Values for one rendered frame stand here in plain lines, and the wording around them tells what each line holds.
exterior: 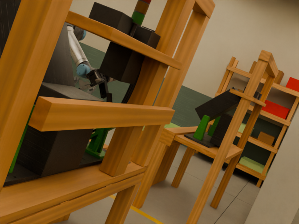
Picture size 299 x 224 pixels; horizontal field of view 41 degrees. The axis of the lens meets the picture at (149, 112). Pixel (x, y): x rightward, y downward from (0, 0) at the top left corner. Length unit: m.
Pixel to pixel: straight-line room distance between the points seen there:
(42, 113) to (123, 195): 1.42
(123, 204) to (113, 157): 0.56
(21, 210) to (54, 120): 0.36
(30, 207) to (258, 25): 8.01
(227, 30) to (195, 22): 6.74
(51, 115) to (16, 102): 0.12
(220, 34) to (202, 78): 1.04
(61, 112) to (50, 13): 0.30
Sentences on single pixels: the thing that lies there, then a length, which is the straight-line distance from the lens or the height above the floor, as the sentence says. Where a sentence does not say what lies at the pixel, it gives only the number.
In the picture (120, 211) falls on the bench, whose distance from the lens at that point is 2.54.
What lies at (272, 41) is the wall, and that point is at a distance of 8.97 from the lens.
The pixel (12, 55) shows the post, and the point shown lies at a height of 1.36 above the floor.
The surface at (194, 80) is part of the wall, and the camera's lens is 9.11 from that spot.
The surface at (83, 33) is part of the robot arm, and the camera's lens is 2.66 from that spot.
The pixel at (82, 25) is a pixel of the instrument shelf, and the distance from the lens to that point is 1.37.
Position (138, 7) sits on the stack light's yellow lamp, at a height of 1.66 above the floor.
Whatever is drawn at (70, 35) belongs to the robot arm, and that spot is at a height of 1.44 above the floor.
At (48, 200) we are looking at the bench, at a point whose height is 0.88.
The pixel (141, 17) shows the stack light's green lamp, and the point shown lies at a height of 1.63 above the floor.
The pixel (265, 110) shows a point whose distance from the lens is 8.28.
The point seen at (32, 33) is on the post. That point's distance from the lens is 1.10.
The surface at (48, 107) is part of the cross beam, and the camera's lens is 1.16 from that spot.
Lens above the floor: 1.49
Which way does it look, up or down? 7 degrees down
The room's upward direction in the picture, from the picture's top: 22 degrees clockwise
